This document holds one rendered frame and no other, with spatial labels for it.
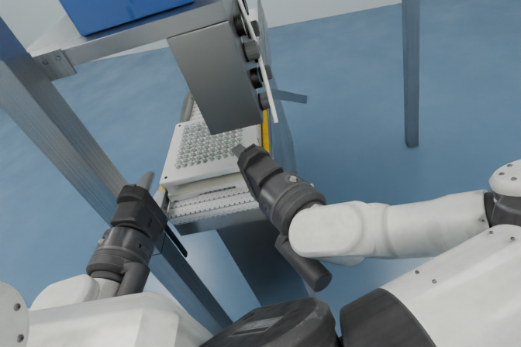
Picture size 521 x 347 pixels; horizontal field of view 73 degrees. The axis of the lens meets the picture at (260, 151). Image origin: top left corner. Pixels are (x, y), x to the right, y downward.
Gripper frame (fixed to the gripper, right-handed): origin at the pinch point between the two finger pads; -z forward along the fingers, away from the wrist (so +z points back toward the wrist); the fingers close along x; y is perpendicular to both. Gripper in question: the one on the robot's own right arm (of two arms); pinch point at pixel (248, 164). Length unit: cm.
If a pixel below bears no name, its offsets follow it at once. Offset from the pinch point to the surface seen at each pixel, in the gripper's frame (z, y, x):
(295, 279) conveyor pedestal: -17, 5, 74
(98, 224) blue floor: -156, -65, 108
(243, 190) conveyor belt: -10.3, -0.7, 15.1
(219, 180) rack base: -15.3, -3.6, 12.5
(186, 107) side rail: -54, 4, 12
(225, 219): -13.3, -7.3, 22.9
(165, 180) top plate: -20.9, -14.2, 7.9
